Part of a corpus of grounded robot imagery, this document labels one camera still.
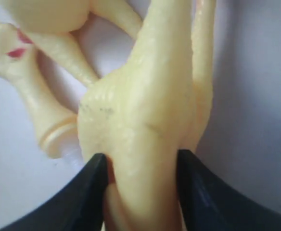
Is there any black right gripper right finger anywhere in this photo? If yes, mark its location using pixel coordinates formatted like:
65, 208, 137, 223
177, 150, 281, 231

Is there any headless yellow chicken body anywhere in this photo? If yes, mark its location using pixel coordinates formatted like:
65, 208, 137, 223
77, 0, 216, 231

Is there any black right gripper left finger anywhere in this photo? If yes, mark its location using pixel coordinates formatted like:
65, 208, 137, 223
3, 154, 108, 231

